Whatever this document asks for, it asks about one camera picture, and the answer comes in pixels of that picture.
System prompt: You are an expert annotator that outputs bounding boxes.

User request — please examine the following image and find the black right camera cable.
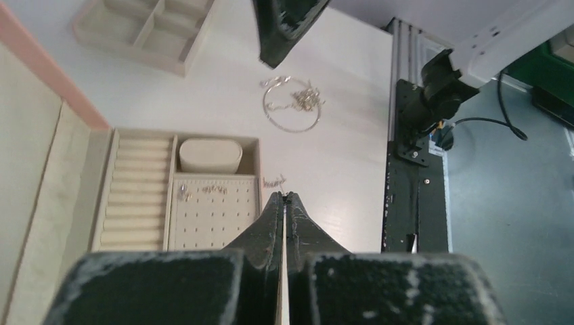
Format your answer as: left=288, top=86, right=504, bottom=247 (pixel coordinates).
left=437, top=71, right=529, bottom=151

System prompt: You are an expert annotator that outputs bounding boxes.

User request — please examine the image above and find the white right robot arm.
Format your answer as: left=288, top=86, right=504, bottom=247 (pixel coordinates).
left=387, top=1, right=573, bottom=144

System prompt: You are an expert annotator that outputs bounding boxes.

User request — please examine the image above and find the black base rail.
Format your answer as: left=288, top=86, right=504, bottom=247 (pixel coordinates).
left=381, top=79, right=449, bottom=253

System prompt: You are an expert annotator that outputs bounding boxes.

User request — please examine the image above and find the beige divided tray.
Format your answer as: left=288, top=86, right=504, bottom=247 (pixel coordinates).
left=72, top=0, right=220, bottom=77

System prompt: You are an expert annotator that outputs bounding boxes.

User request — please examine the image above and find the green storage bin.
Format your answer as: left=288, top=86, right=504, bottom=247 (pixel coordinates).
left=508, top=43, right=573, bottom=102

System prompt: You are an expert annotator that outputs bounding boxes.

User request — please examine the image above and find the beige oval watch pillow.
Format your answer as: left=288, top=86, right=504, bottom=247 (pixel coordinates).
left=179, top=138, right=243, bottom=174

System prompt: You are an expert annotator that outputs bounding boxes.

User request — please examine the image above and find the small silver stud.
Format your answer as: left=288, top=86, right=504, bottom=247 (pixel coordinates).
left=202, top=185, right=228, bottom=195

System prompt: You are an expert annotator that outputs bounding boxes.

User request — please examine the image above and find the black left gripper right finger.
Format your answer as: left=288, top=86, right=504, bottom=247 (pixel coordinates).
left=285, top=193, right=507, bottom=324

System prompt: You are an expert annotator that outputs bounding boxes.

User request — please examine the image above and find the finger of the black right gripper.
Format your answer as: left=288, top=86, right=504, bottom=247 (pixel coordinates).
left=252, top=0, right=330, bottom=69

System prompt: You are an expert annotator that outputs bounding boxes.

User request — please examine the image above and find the silver hoop necklace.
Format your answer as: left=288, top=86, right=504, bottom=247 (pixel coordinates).
left=259, top=75, right=326, bottom=134

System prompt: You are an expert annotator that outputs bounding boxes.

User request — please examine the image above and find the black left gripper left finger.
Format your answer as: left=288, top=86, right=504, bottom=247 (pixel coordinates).
left=44, top=193, right=284, bottom=324

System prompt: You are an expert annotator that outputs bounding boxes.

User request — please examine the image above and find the pink jewelry box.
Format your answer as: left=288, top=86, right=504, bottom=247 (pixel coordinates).
left=1, top=6, right=261, bottom=324

